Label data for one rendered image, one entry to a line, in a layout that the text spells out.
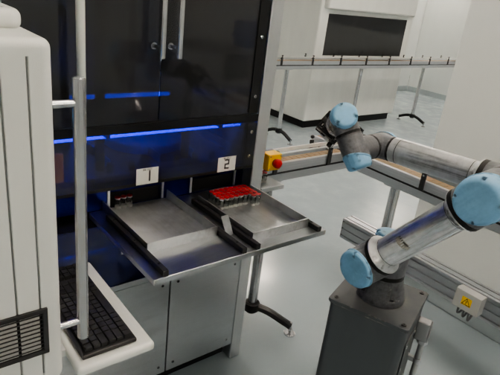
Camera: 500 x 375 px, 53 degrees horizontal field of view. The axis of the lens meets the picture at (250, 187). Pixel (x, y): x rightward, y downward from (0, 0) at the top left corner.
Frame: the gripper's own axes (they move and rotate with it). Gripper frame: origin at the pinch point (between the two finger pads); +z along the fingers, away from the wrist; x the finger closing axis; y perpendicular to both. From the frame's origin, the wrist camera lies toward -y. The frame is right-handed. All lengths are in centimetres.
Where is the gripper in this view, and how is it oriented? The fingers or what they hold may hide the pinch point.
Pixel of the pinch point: (335, 140)
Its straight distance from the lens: 176.9
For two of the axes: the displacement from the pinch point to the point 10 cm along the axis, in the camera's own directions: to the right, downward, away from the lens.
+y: -7.2, -6.9, 0.9
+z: 0.5, 0.8, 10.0
